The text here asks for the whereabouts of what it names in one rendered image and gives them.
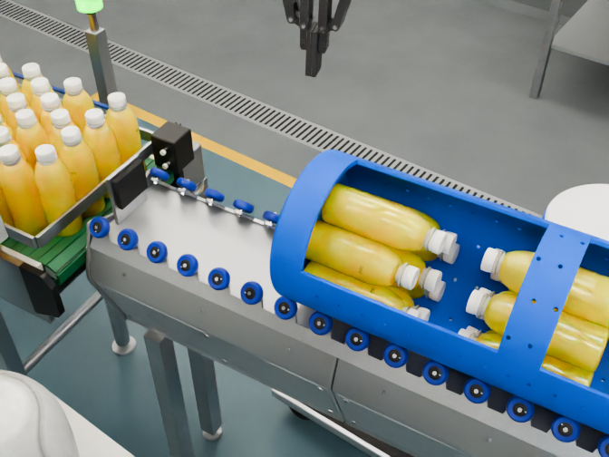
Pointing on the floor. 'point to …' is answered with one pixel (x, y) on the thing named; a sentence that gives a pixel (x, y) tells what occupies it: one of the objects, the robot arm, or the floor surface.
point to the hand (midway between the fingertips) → (314, 50)
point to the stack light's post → (101, 63)
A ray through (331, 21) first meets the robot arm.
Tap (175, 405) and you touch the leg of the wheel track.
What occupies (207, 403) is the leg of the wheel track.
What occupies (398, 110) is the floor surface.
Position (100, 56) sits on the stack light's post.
